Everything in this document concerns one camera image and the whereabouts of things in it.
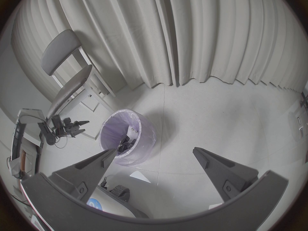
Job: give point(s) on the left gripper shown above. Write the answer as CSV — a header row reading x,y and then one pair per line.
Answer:
x,y
71,129

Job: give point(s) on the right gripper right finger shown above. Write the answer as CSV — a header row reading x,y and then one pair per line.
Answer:
x,y
223,174

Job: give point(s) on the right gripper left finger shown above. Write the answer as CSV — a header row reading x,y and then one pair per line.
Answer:
x,y
89,172

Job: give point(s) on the purple plastic bag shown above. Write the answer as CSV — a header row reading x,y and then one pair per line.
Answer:
x,y
110,131

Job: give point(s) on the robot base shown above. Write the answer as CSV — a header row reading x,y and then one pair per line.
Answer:
x,y
113,204

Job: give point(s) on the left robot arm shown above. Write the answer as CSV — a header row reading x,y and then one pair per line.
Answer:
x,y
18,133

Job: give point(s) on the crumpled black plastic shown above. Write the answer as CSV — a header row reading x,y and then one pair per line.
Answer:
x,y
125,144

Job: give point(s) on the white trash bin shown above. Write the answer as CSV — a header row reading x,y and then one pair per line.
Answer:
x,y
138,144

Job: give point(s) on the white printed paper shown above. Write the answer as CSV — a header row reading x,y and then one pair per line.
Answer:
x,y
133,131

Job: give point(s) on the grey padded white chair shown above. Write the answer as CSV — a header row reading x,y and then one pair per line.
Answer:
x,y
62,49

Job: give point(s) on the white curtain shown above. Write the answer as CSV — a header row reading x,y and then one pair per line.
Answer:
x,y
108,32
228,32

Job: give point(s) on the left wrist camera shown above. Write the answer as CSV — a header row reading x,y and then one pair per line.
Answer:
x,y
67,120

